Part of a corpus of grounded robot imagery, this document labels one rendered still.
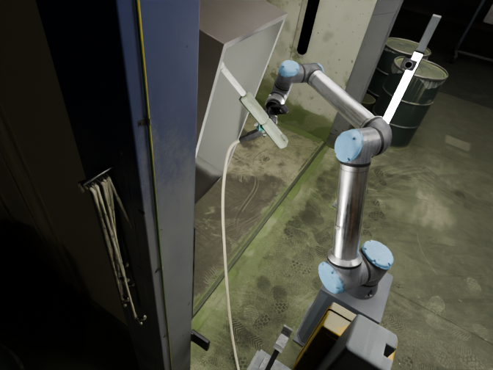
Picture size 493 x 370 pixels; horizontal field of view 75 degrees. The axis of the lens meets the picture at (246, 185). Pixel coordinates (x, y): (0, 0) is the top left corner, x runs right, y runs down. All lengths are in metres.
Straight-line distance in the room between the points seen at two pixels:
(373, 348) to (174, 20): 0.56
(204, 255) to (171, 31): 2.01
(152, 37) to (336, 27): 2.93
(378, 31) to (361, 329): 3.00
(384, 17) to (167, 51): 2.82
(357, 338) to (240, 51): 1.68
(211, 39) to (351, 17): 2.21
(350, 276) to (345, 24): 2.43
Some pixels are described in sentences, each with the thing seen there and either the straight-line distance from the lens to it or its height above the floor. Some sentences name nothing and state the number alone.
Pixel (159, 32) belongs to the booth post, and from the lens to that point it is 0.57.
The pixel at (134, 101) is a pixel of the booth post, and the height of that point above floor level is 1.79.
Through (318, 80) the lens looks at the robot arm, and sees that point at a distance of 1.65.
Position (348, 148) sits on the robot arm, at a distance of 1.26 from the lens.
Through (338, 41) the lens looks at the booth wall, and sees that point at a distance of 3.42.
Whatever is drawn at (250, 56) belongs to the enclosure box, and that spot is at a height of 1.37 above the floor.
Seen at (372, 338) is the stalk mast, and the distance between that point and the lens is 0.51.
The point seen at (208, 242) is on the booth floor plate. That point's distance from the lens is 2.52.
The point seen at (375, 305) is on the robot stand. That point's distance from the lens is 1.81.
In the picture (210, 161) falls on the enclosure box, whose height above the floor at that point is 0.51.
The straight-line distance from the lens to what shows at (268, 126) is 1.48.
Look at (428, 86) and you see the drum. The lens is 3.93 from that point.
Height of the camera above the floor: 2.06
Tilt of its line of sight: 42 degrees down
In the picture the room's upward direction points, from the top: 10 degrees clockwise
